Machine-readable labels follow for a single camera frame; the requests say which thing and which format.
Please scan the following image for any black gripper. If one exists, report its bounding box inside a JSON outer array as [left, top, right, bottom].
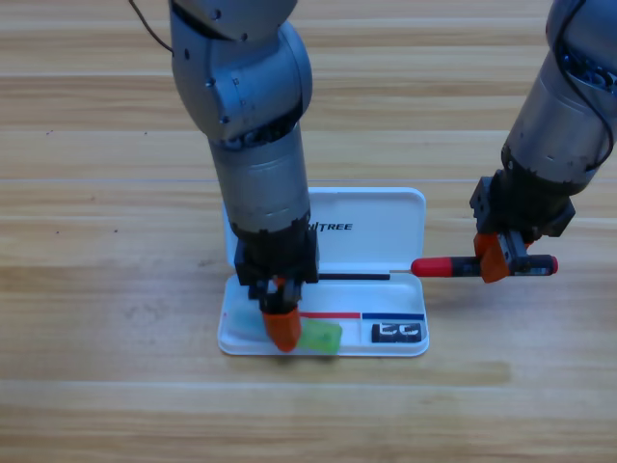
[[469, 168, 577, 285], [233, 221, 320, 353]]

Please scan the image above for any black eraser with white print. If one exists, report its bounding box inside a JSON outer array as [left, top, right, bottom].
[[370, 321, 423, 344]]

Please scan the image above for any white Unitree pencil case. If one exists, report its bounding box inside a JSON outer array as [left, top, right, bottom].
[[217, 186, 430, 358]]

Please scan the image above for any green highlighter pen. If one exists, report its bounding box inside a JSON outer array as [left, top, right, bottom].
[[226, 308, 343, 356]]

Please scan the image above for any red and black marker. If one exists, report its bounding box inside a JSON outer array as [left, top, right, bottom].
[[410, 254, 559, 279]]

